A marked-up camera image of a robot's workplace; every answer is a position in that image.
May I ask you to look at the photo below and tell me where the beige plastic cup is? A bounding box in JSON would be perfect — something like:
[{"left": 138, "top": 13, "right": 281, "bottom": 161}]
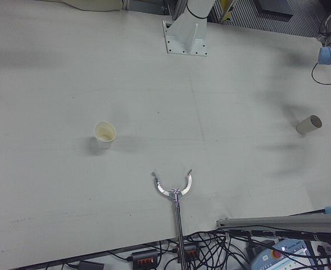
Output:
[{"left": 296, "top": 114, "right": 323, "bottom": 135}]

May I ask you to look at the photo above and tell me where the white paper cup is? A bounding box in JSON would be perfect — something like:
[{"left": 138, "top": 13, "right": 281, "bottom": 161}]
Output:
[{"left": 93, "top": 120, "right": 117, "bottom": 151}]

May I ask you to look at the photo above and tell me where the black flat box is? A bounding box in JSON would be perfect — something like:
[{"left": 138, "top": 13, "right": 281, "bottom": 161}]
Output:
[{"left": 256, "top": 0, "right": 294, "bottom": 18}]

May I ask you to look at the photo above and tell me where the yellow black striped bar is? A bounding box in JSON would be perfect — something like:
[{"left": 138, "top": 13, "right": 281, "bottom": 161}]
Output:
[{"left": 220, "top": 0, "right": 234, "bottom": 23}]

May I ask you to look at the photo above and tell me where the grey teach pendant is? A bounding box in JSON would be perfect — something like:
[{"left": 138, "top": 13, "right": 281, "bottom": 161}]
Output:
[{"left": 248, "top": 237, "right": 318, "bottom": 270}]

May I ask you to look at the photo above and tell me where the metal reacher grabber tool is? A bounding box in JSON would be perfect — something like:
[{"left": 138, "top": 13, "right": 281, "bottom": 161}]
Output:
[{"left": 150, "top": 168, "right": 194, "bottom": 270}]

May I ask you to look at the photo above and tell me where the black orange connector box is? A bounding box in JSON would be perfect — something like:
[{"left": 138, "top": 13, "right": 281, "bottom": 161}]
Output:
[
  {"left": 176, "top": 244, "right": 198, "bottom": 261},
  {"left": 130, "top": 249, "right": 160, "bottom": 267}
]

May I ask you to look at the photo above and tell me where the black power brick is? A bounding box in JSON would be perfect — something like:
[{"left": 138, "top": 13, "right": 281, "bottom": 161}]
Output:
[{"left": 78, "top": 260, "right": 106, "bottom": 270}]

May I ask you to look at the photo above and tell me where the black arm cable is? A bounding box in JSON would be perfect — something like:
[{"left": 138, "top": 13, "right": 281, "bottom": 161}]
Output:
[{"left": 311, "top": 16, "right": 331, "bottom": 85}]

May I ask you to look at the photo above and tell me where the aluminium extrusion post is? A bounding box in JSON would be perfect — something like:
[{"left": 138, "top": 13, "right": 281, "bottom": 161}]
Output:
[{"left": 216, "top": 212, "right": 331, "bottom": 230}]

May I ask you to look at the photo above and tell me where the black cable tangle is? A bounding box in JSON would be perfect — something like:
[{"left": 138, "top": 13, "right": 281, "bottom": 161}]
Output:
[{"left": 108, "top": 227, "right": 331, "bottom": 270}]

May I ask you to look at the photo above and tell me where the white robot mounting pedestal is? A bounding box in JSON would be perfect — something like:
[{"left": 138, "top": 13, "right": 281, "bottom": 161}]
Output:
[{"left": 161, "top": 0, "right": 215, "bottom": 58}]

